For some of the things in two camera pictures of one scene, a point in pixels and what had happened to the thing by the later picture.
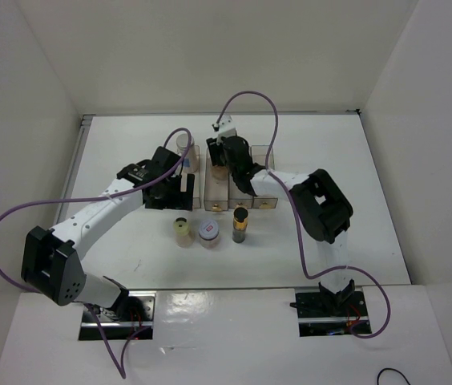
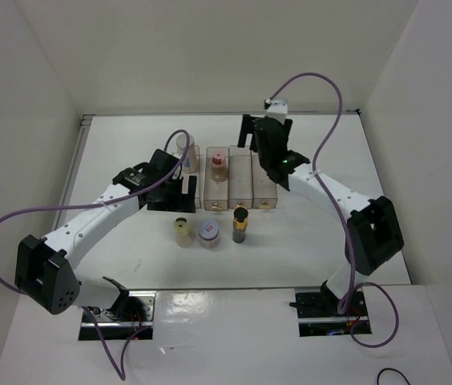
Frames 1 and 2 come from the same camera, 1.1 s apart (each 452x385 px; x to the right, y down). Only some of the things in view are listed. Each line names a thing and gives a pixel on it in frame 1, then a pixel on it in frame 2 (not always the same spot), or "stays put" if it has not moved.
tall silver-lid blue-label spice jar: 191,161 stays put
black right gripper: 215,148 → 248,127
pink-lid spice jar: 219,172 stays put
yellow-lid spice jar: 184,236 stays put
